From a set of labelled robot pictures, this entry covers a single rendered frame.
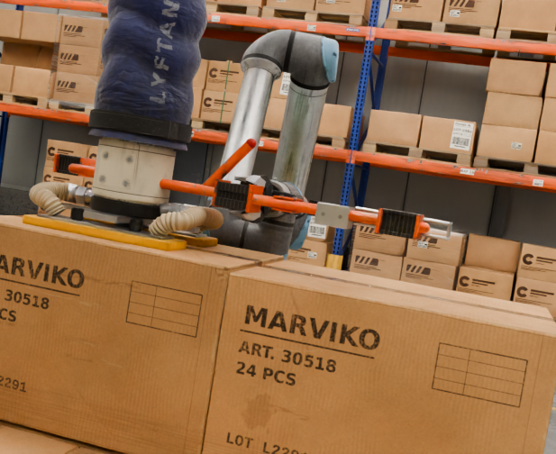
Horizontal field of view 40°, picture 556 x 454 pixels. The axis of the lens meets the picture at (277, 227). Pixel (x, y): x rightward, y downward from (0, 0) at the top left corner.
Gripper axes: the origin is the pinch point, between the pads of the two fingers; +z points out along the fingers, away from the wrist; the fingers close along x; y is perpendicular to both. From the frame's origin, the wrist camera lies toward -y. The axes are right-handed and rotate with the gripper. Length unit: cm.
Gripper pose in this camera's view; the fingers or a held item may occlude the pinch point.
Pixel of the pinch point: (249, 197)
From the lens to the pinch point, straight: 163.8
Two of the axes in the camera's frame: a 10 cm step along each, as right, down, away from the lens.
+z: -2.9, 0.2, -9.6
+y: -9.5, -1.6, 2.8
